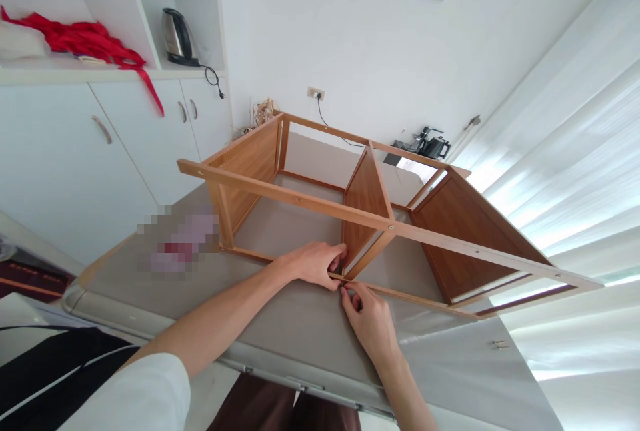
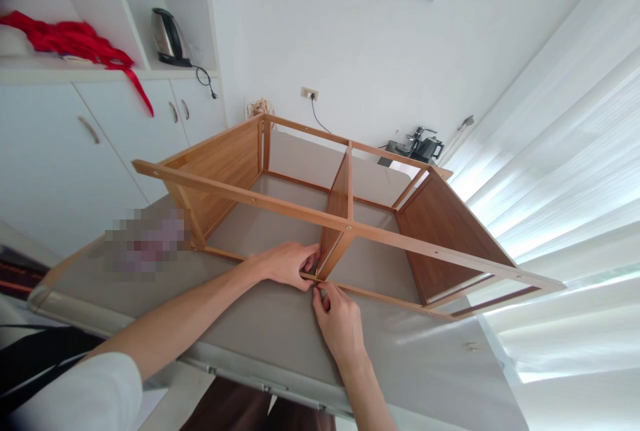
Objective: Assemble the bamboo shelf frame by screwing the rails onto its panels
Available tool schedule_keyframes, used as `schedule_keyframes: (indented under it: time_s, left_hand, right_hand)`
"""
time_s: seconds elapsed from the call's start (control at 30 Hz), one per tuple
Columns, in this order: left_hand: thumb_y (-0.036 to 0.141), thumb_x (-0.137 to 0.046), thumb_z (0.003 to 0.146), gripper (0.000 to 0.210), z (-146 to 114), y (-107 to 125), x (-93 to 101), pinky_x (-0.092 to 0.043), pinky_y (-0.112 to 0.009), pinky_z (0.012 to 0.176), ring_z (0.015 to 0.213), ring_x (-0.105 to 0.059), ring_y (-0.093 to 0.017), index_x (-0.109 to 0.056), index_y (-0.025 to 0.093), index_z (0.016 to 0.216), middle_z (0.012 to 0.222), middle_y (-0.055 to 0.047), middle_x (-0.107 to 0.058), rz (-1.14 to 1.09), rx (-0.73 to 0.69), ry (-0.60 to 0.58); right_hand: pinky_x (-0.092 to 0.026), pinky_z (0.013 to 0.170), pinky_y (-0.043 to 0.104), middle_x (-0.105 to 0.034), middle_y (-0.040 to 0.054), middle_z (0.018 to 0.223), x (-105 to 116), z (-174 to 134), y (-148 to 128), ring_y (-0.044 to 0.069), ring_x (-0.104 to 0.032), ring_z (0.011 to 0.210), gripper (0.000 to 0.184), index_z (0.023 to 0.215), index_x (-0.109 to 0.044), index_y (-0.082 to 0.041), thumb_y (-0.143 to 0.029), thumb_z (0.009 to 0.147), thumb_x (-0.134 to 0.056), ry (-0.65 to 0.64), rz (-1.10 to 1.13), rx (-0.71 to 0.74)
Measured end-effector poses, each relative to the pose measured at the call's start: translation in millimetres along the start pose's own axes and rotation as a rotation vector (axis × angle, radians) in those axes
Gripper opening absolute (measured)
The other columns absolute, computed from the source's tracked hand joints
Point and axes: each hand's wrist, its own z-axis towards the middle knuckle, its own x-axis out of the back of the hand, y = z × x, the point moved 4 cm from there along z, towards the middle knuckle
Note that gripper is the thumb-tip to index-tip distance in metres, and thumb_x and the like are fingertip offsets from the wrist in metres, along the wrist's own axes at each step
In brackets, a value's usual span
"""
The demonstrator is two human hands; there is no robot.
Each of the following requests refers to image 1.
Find black kettle cord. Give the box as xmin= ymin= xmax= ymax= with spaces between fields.
xmin=199 ymin=64 xmax=227 ymax=101

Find person's left fingers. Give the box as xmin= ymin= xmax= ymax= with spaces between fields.
xmin=325 ymin=242 xmax=351 ymax=276

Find person's right hand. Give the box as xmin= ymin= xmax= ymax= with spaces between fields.
xmin=339 ymin=282 xmax=402 ymax=360

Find person's body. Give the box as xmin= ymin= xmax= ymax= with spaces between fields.
xmin=0 ymin=324 xmax=142 ymax=431

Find person's left hand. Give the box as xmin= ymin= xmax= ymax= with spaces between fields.
xmin=281 ymin=240 xmax=351 ymax=293

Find grey table cover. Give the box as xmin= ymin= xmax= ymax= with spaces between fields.
xmin=61 ymin=131 xmax=551 ymax=422

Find dark red patterned rug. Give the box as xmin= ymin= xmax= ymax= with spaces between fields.
xmin=0 ymin=258 xmax=69 ymax=298

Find wooden shelf frame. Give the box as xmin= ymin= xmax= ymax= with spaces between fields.
xmin=177 ymin=111 xmax=606 ymax=321

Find white folded cloth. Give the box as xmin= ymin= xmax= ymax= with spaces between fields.
xmin=0 ymin=19 xmax=49 ymax=61

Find white cabinet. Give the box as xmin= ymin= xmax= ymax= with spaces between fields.
xmin=0 ymin=0 xmax=233 ymax=264

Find black tea maker set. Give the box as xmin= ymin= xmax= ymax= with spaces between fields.
xmin=391 ymin=125 xmax=454 ymax=159

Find person's left thumb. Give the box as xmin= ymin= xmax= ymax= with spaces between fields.
xmin=319 ymin=273 xmax=347 ymax=293

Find bundle of dry straw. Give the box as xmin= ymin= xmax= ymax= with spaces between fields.
xmin=229 ymin=97 xmax=281 ymax=143

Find red cloth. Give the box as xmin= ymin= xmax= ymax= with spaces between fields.
xmin=0 ymin=4 xmax=165 ymax=118

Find black plugged cable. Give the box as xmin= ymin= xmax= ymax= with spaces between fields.
xmin=315 ymin=94 xmax=362 ymax=147

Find steel electric kettle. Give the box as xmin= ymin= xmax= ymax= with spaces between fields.
xmin=161 ymin=7 xmax=201 ymax=68

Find person's legs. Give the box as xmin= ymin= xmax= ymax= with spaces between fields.
xmin=213 ymin=372 xmax=362 ymax=431

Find white sheer curtain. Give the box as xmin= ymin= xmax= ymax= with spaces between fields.
xmin=447 ymin=0 xmax=640 ymax=431

